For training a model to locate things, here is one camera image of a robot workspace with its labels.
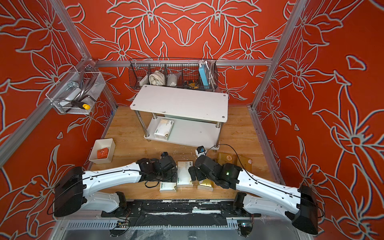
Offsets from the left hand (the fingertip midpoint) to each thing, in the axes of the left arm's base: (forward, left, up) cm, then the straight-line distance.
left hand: (172, 176), depth 80 cm
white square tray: (+19, +49, -2) cm, 53 cm away
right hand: (+1, -12, +8) cm, 14 cm away
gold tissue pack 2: (+11, -28, +2) cm, 31 cm away
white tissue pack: (+27, +9, +6) cm, 29 cm away
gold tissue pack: (-4, -19, +2) cm, 20 cm away
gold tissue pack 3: (+10, -40, +1) cm, 42 cm away
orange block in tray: (+10, +44, +1) cm, 45 cm away
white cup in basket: (+53, +5, +26) cm, 59 cm away
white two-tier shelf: (+20, -5, +28) cm, 34 cm away
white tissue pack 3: (-1, -7, +1) cm, 7 cm away
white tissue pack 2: (-6, +1, 0) cm, 6 cm away
